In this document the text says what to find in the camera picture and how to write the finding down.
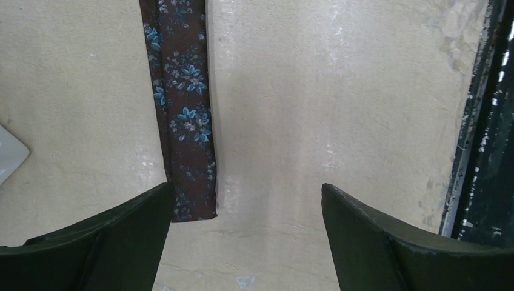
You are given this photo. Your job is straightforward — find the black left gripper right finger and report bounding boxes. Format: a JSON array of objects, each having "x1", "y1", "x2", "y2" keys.
[{"x1": 321, "y1": 184, "x2": 513, "y2": 291}]

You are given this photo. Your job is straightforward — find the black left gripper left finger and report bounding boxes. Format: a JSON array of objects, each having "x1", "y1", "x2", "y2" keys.
[{"x1": 1, "y1": 182, "x2": 175, "y2": 290}]

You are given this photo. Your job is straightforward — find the maroon blue floral tie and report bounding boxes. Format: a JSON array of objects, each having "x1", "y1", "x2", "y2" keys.
[{"x1": 139, "y1": 0, "x2": 217, "y2": 222}]

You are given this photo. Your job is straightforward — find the clear plastic screw box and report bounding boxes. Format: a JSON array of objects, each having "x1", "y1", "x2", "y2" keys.
[{"x1": 0, "y1": 126, "x2": 30, "y2": 184}]

